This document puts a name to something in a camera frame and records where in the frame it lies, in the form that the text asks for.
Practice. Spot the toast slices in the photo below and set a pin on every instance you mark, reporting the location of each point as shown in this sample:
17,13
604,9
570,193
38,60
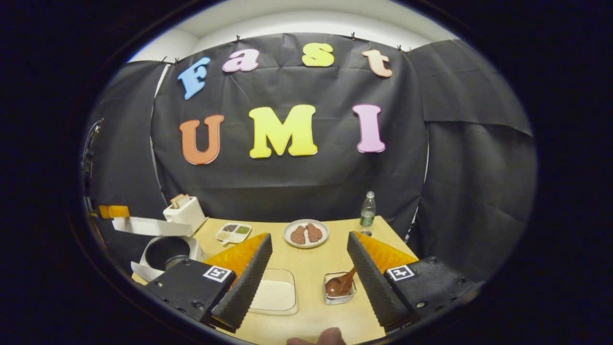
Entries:
179,201

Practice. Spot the clear container of rice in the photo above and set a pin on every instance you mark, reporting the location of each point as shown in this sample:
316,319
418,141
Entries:
278,297

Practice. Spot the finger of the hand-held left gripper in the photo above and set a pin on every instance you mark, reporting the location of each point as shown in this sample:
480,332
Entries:
114,212

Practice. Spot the white rice cooker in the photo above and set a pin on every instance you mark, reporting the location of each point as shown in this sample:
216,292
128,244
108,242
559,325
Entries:
148,226

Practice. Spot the white divided condiment dish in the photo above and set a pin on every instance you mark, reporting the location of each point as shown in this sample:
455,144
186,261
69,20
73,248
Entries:
233,233

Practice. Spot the white toaster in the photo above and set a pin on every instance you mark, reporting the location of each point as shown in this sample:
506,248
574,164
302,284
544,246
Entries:
189,215

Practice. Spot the brown meat piece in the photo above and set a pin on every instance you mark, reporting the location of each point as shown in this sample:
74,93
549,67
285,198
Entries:
314,232
298,235

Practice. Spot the black backdrop cloth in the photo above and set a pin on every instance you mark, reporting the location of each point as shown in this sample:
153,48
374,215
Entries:
297,187

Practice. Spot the brown wooden spoon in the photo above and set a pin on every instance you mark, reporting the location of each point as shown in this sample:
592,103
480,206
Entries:
337,286

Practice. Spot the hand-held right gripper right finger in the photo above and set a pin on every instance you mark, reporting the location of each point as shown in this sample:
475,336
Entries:
371,282

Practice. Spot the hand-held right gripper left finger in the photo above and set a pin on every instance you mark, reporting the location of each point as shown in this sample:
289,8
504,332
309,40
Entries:
249,282

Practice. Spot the white round plate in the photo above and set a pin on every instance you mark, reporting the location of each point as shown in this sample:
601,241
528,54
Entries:
305,245

